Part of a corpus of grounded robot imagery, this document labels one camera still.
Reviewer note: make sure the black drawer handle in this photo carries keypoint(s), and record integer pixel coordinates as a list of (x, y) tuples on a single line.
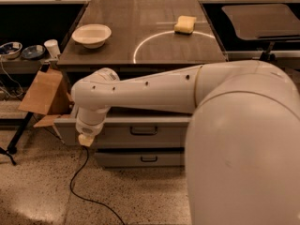
[(143, 131), (150, 159)]

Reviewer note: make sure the yellow sponge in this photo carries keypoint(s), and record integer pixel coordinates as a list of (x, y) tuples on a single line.
[(185, 25)]

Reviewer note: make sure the grey top drawer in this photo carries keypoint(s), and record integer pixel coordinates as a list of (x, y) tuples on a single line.
[(115, 134)]

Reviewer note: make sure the white bowl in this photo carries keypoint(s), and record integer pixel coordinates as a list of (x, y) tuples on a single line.
[(92, 36)]

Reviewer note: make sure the black top drawer handle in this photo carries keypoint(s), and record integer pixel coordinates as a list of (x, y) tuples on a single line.
[(143, 131)]

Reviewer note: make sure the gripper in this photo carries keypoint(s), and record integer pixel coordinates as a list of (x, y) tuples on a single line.
[(88, 128)]

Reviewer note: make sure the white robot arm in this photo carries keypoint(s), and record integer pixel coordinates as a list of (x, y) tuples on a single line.
[(242, 148)]

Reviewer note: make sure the black office chair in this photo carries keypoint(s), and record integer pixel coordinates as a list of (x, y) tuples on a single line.
[(268, 23)]

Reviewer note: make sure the white paper cup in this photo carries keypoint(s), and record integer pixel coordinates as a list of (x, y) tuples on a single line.
[(52, 47)]

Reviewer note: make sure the blue patterned bowl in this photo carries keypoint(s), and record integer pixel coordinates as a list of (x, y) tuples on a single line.
[(10, 50)]

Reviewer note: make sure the grey cabinet with dark top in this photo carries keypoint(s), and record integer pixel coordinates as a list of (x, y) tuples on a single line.
[(143, 40)]

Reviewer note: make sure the grey lower drawer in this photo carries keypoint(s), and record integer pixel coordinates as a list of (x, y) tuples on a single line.
[(130, 158)]

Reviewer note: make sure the grey side shelf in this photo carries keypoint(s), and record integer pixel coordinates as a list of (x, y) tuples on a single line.
[(22, 66)]

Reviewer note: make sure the black lower drawer handle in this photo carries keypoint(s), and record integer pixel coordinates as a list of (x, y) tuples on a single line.
[(150, 159)]

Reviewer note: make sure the grey drawer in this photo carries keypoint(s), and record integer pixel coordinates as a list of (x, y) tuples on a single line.
[(115, 134), (130, 158)]

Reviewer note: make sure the brown cardboard box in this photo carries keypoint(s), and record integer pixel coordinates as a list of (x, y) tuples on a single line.
[(48, 96)]

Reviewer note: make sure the black tripod stand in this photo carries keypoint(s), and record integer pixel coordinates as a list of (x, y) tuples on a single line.
[(20, 124)]

